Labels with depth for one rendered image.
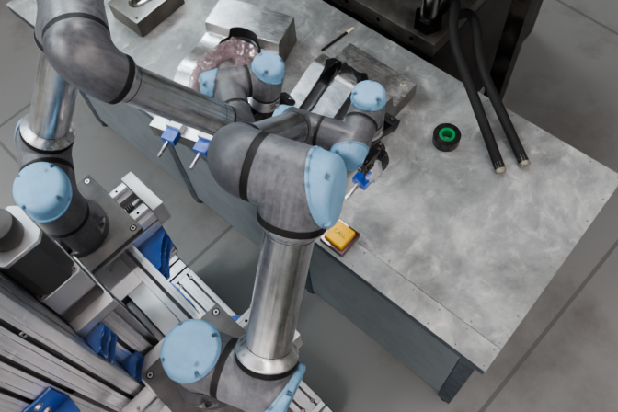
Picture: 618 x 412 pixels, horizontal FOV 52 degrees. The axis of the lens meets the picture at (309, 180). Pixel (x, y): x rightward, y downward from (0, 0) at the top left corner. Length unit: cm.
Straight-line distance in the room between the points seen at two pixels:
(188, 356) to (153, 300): 42
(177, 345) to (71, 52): 55
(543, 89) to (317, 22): 131
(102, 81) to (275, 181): 38
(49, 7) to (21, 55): 236
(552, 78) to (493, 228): 148
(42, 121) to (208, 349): 60
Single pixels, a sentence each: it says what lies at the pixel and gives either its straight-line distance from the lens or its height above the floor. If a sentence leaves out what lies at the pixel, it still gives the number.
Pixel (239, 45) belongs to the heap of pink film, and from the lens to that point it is 203.
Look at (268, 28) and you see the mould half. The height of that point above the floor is 91.
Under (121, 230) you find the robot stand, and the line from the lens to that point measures 160.
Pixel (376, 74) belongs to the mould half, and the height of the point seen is 86.
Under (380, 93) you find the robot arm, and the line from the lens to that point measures 137.
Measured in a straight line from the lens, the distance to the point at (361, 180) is 167.
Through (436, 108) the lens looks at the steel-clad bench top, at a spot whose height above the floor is 80.
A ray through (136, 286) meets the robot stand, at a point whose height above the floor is 95.
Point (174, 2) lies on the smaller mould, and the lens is 229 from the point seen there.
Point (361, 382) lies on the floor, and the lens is 245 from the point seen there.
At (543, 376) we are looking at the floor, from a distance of 255.
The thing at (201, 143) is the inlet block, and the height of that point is 87.
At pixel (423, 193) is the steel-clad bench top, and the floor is 80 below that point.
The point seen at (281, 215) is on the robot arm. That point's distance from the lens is 96.
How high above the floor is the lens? 241
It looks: 61 degrees down
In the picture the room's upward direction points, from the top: 7 degrees counter-clockwise
